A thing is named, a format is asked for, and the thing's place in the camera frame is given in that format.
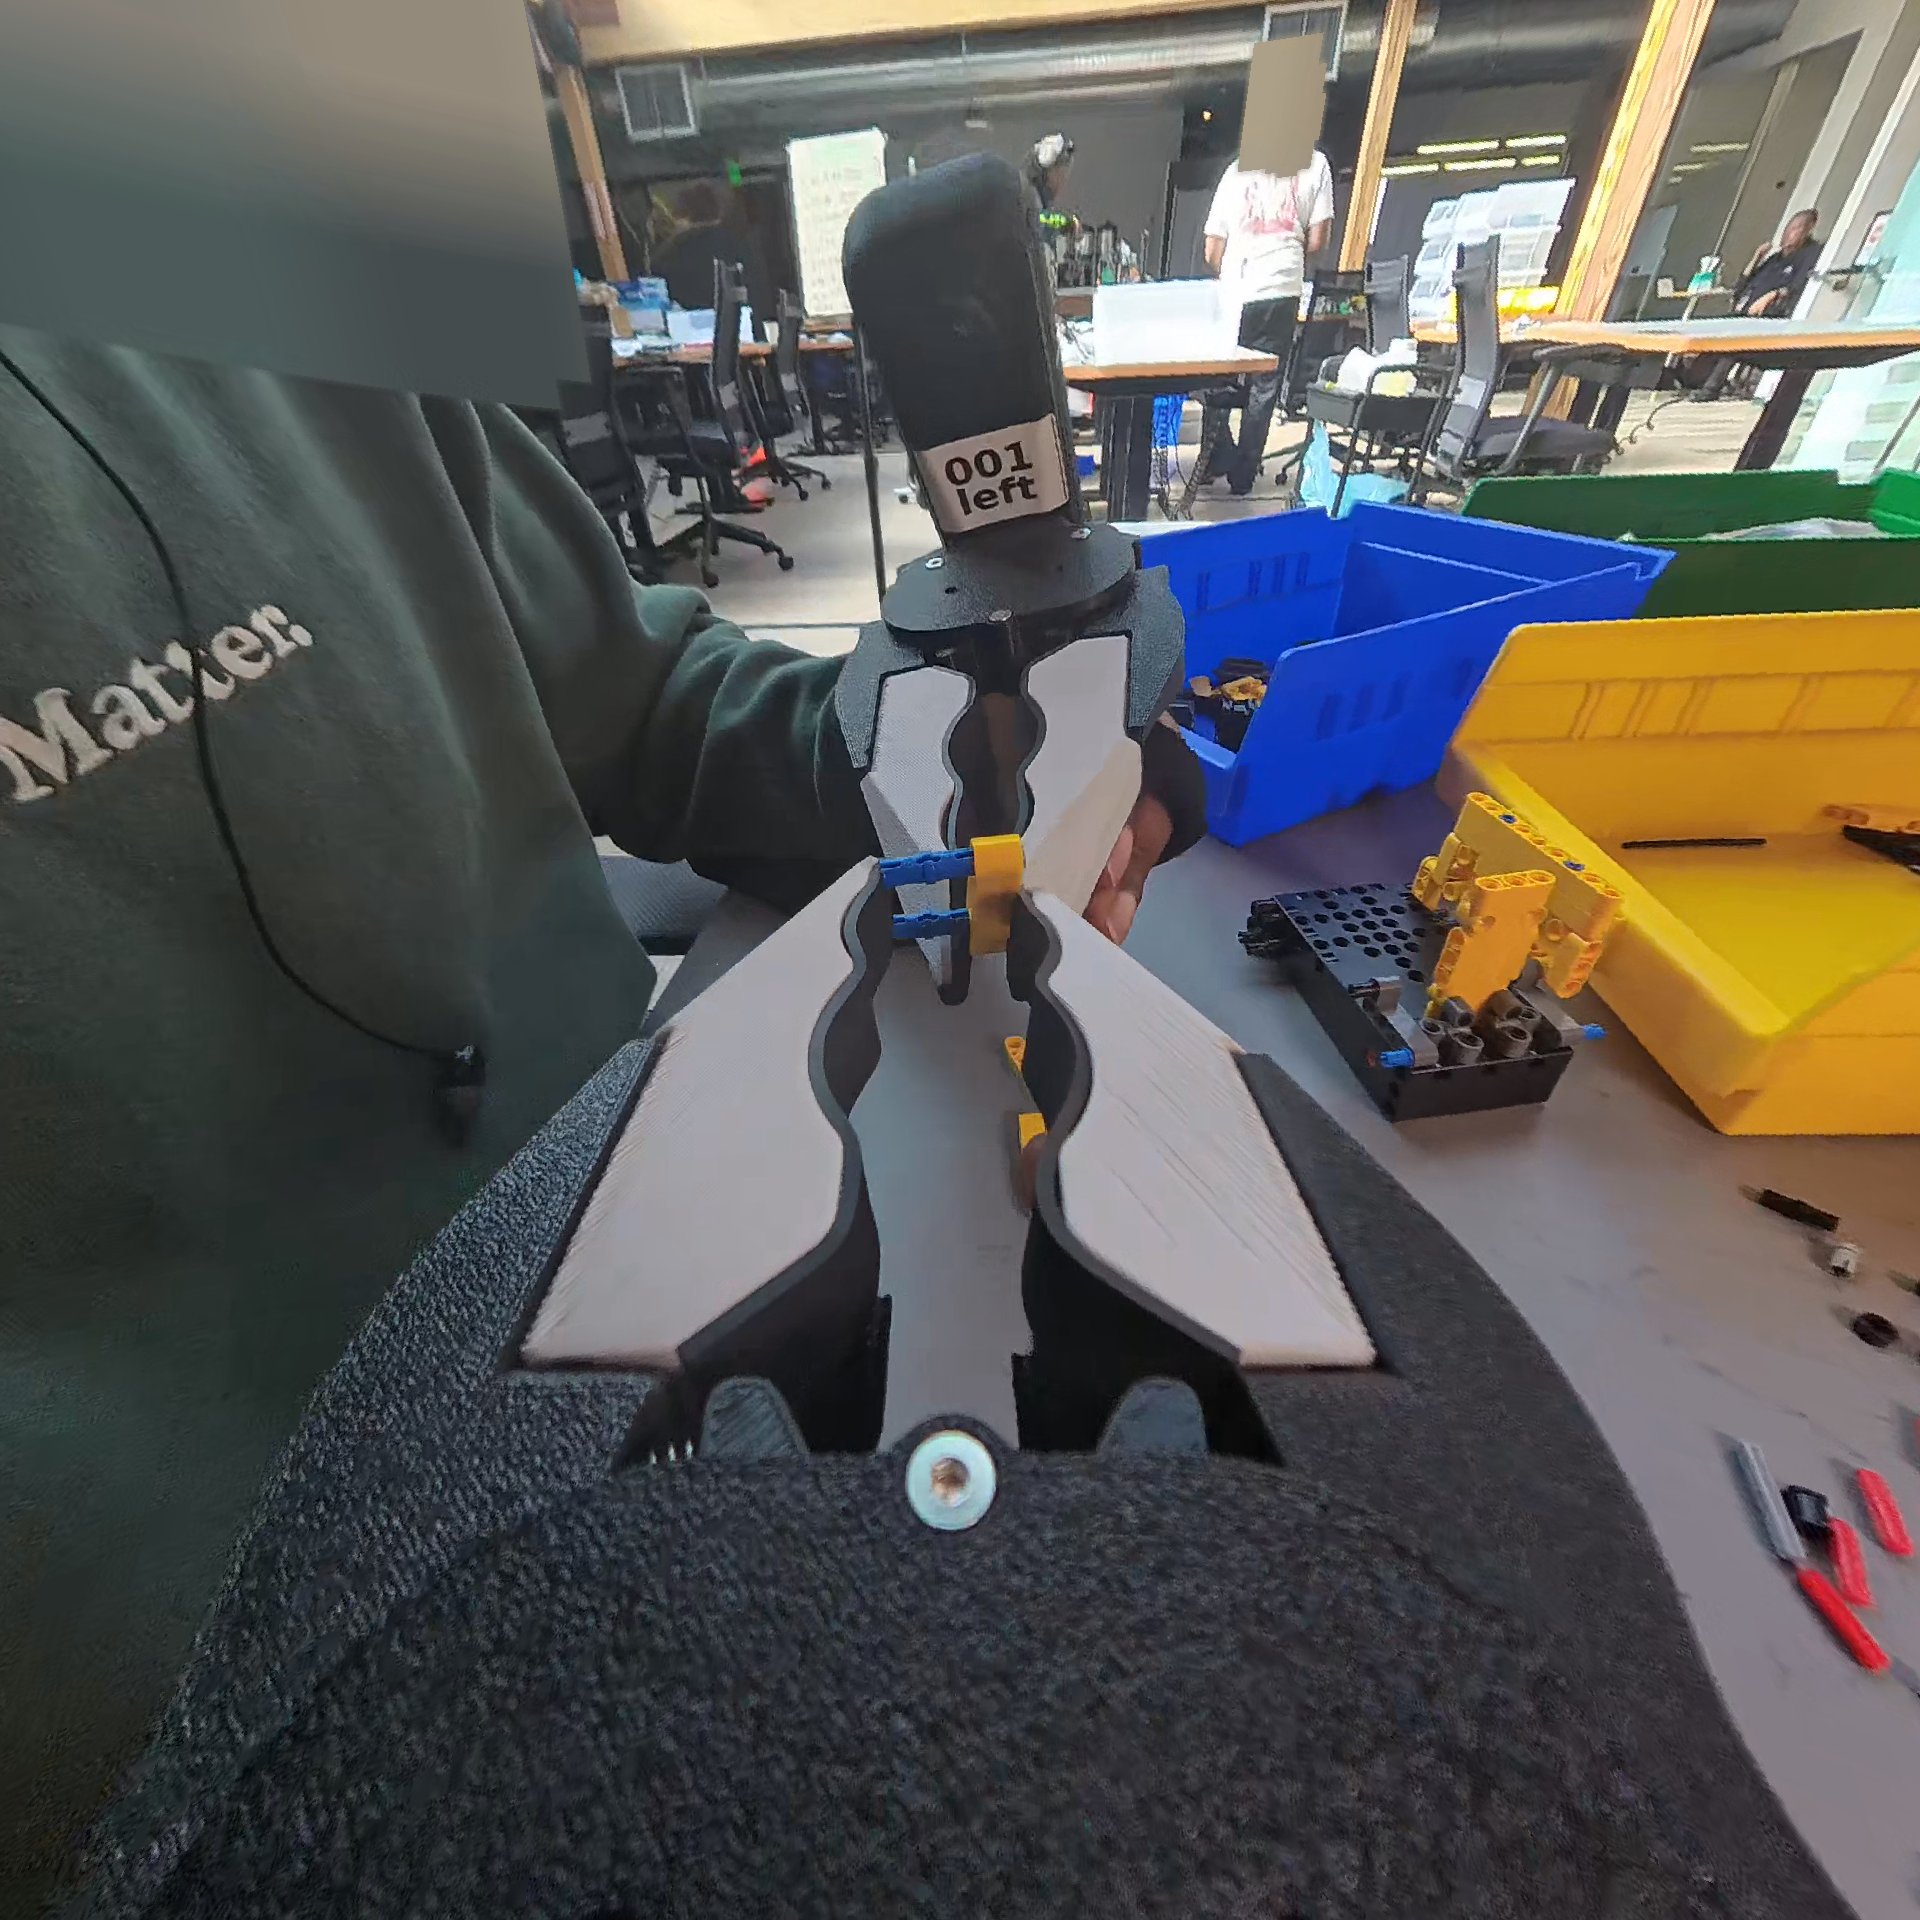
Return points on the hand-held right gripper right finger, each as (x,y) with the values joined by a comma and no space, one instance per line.
(1200,1201)

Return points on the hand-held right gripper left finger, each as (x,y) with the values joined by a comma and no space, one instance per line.
(705,1201)

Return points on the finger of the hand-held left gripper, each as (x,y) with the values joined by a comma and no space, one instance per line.
(1079,735)
(912,750)

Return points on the blue lego pin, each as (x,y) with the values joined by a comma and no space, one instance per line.
(926,922)
(923,867)

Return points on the pile of small lego connectors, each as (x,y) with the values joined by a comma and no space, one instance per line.
(1844,1622)

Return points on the person's left forearm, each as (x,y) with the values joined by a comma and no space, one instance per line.
(676,722)

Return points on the dark lego parts cluster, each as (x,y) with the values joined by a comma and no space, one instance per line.
(1233,699)

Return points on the black and yellow lego assembly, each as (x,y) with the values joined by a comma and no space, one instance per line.
(1441,1066)

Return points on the black lego axle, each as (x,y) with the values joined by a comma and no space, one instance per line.
(1695,844)

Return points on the black yellow lego subassembly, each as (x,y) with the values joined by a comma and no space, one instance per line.
(1881,837)

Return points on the person's left hand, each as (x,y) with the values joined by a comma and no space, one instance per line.
(1124,885)

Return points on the person's right hand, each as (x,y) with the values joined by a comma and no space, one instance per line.
(1029,1174)

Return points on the white flipchart board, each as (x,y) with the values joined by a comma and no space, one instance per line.
(835,219)

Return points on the clear plastic storage box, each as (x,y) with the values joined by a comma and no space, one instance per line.
(1163,323)

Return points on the wooden top table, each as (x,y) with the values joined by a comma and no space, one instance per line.
(1725,340)
(1185,365)

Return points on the black office chair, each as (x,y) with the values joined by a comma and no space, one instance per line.
(1517,405)
(720,451)
(1359,390)

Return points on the grey mesh chair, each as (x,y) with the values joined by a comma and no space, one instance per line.
(668,903)

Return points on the blue plastic bin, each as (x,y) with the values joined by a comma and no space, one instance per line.
(1424,675)

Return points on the wooden pillar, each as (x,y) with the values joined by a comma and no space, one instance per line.
(1637,150)
(1376,135)

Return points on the yellow plastic bin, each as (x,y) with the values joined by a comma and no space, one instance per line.
(1725,1021)

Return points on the green plastic bin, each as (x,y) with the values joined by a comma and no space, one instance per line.
(1725,540)

